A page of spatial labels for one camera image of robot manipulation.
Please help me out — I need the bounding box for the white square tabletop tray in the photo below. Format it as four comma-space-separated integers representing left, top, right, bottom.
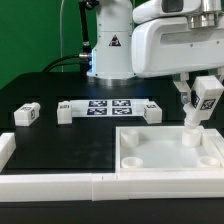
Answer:
115, 126, 224, 172

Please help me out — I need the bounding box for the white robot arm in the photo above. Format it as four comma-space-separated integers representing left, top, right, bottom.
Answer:
79, 0, 224, 85

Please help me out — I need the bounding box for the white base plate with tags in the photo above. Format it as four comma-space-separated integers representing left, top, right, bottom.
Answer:
71, 99, 149, 117

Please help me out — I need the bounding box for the white thin cable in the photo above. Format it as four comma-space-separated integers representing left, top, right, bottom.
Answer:
59, 0, 65, 73

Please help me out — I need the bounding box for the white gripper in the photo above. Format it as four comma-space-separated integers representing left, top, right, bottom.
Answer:
131, 17, 224, 104

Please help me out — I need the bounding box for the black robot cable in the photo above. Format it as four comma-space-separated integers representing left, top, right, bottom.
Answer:
42, 53, 93, 73

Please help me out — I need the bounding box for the white U-shaped obstacle fence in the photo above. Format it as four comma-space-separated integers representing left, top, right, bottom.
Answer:
0, 128, 224, 202

